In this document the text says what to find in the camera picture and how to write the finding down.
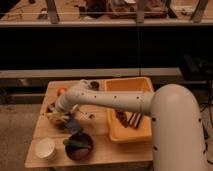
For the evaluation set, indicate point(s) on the white paper cup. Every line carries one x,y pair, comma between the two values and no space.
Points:
45,149

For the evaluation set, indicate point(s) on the yellow banana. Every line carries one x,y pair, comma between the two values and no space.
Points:
54,116

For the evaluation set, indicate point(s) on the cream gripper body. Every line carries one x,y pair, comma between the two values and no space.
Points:
64,117

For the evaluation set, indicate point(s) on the red bowl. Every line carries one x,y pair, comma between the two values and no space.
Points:
51,108

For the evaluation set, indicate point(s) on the dark grape bunch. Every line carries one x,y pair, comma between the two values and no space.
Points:
122,118

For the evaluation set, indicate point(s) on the red yellow apple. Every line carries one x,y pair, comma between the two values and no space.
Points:
61,91

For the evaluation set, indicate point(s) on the wooden table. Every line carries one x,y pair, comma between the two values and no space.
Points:
105,151

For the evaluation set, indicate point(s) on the metal cup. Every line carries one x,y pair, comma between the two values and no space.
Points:
94,85

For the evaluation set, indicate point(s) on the dark brown bowl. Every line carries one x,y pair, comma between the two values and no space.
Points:
76,153

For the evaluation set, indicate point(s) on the green cucumber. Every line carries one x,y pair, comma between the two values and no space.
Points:
74,143

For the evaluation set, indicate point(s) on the blue cloth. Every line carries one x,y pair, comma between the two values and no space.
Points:
72,126

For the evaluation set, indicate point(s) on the yellow plastic bin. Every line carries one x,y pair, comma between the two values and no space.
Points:
117,132

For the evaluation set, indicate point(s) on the striped brown white block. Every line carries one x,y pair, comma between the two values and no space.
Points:
134,120

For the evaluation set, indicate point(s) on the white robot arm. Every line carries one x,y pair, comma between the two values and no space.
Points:
177,134

